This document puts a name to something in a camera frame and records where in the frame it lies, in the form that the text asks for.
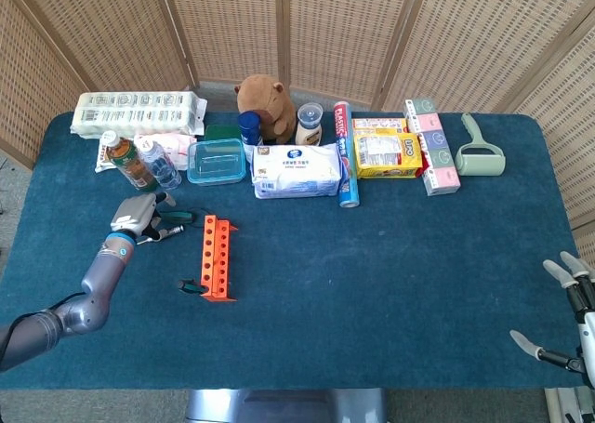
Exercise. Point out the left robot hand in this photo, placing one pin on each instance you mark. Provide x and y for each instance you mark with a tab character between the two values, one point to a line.
132	214

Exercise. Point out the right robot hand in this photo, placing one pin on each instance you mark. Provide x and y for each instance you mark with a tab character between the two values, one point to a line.
588	330

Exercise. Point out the large green black screwdriver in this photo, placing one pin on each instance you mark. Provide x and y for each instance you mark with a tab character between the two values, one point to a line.
179	216

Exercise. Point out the small thin green screwdriver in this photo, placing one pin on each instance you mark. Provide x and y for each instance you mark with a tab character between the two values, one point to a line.
190	286

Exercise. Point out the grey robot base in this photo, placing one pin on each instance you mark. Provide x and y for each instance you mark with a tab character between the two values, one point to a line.
279	406

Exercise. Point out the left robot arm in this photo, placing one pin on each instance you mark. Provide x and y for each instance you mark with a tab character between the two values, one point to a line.
93	293

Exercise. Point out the orange test tube rack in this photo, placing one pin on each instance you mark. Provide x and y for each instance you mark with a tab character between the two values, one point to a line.
214	265

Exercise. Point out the green tea bottle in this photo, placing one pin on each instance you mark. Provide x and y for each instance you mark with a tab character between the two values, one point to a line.
132	162

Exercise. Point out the clear water bottle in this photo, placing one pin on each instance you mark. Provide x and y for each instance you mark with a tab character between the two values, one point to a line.
162	167

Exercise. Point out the white packet red print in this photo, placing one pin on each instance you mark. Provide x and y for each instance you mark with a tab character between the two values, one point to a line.
101	158

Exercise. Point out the pink white plastic bag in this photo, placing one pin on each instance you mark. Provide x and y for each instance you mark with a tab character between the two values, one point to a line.
179	149

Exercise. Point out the clear container blue lid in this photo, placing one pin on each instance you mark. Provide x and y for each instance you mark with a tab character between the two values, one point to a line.
216	162

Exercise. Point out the white paper roll pack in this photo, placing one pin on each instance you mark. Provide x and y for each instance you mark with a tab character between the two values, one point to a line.
135	114

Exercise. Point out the dark green box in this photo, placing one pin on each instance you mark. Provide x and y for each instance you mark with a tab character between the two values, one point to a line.
223	132

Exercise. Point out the blue cap spray can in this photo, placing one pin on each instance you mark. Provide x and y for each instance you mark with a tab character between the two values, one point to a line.
250	128

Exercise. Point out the white wet wipes pack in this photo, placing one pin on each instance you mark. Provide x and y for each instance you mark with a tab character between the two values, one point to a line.
297	172

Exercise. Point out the brown capybara plush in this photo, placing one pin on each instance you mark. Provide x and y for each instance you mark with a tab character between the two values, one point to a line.
272	107

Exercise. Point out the cream bottle clear cap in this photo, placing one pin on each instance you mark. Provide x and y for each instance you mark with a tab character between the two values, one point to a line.
309	132

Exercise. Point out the pale green lint roller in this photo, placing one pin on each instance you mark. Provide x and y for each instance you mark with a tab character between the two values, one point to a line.
479	165

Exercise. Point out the rattan folding screen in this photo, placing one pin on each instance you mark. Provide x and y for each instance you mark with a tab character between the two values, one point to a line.
232	23

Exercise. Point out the blue plastic wrap roll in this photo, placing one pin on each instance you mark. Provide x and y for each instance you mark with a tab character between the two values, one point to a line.
346	162

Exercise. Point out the blue carpet table cover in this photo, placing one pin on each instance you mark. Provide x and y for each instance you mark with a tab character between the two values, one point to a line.
372	279

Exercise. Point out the pastel tissue box pack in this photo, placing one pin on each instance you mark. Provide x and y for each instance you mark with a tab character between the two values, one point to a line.
437	158

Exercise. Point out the yellow red snack box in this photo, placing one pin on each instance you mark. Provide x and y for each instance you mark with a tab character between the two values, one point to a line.
376	124

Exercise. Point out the yellow snack bag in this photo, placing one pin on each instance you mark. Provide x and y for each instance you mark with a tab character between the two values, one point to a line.
386	155

